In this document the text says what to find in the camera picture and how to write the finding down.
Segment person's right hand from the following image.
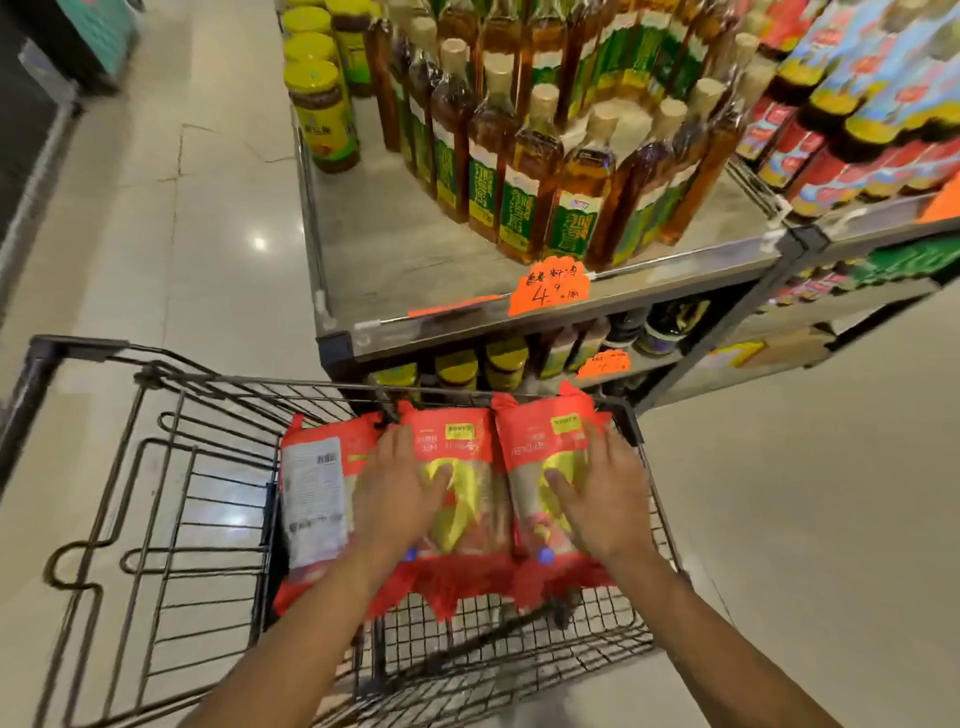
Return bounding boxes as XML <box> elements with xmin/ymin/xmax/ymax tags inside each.
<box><xmin>543</xmin><ymin>420</ymin><xmax>663</xmax><ymax>567</ymax></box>

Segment person's left hand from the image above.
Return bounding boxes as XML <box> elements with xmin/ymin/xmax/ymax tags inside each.
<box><xmin>350</xmin><ymin>423</ymin><xmax>456</xmax><ymax>560</ymax></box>

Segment red and yellow food packet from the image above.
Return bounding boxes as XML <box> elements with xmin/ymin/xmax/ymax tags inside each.
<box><xmin>490</xmin><ymin>381</ymin><xmax>625</xmax><ymax>610</ymax></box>
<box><xmin>373</xmin><ymin>400</ymin><xmax>520</xmax><ymax>622</ymax></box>

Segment person's left forearm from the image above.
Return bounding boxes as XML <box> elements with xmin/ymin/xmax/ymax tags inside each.
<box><xmin>178</xmin><ymin>543</ymin><xmax>421</xmax><ymax>728</ymax></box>

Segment person's right forearm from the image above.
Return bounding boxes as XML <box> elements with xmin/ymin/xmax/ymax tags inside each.
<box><xmin>598</xmin><ymin>553</ymin><xmax>843</xmax><ymax>728</ymax></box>

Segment red packet with white label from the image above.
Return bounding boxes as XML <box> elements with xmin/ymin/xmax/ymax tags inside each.
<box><xmin>272</xmin><ymin>412</ymin><xmax>385</xmax><ymax>618</ymax></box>

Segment yellow lid dark jar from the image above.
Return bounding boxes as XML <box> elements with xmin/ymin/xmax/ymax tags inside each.
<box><xmin>483</xmin><ymin>336</ymin><xmax>531</xmax><ymax>393</ymax></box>
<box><xmin>366</xmin><ymin>363</ymin><xmax>420</xmax><ymax>393</ymax></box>
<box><xmin>434</xmin><ymin>348</ymin><xmax>480</xmax><ymax>392</ymax></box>

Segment small orange price tag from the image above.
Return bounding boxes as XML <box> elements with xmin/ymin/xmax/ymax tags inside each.
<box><xmin>575</xmin><ymin>348</ymin><xmax>633</xmax><ymax>381</ymax></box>

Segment green label bottles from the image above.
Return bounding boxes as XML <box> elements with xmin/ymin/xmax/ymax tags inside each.
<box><xmin>535</xmin><ymin>317</ymin><xmax>610</xmax><ymax>381</ymax></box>

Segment orange label strip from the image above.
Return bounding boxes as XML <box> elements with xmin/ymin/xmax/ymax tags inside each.
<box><xmin>407</xmin><ymin>294</ymin><xmax>505</xmax><ymax>319</ymax></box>

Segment large orange price tag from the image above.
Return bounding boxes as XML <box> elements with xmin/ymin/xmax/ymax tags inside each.
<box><xmin>507</xmin><ymin>255</ymin><xmax>592</xmax><ymax>318</ymax></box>

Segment grey metal shelf unit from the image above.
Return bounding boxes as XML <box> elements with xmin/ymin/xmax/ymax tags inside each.
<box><xmin>291</xmin><ymin>96</ymin><xmax>960</xmax><ymax>415</ymax></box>

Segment brown cardboard box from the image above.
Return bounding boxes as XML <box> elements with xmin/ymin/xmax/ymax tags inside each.
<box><xmin>737</xmin><ymin>325</ymin><xmax>835</xmax><ymax>370</ymax></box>

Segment group of amber oil bottles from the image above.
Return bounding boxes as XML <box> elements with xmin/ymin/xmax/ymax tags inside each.
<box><xmin>366</xmin><ymin>0</ymin><xmax>783</xmax><ymax>273</ymax></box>

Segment yellow lid sauce jar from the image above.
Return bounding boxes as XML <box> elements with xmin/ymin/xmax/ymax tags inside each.
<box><xmin>325</xmin><ymin>0</ymin><xmax>378</xmax><ymax>99</ymax></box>
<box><xmin>283</xmin><ymin>58</ymin><xmax>363</xmax><ymax>175</ymax></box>
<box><xmin>282</xmin><ymin>32</ymin><xmax>343</xmax><ymax>70</ymax></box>
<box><xmin>279</xmin><ymin>6</ymin><xmax>334</xmax><ymax>39</ymax></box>

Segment row of green packets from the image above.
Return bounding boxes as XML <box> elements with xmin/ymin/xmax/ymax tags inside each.
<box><xmin>846</xmin><ymin>234</ymin><xmax>960</xmax><ymax>291</ymax></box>

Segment row of red label bottles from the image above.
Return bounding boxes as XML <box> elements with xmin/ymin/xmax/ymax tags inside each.
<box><xmin>735</xmin><ymin>0</ymin><xmax>960</xmax><ymax>220</ymax></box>

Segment dark cabinet with teal panel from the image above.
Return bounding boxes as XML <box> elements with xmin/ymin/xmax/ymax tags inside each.
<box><xmin>0</xmin><ymin>0</ymin><xmax>145</xmax><ymax>249</ymax></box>

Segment black wire shopping cart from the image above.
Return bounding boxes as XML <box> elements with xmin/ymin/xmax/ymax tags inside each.
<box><xmin>0</xmin><ymin>335</ymin><xmax>685</xmax><ymax>728</ymax></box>

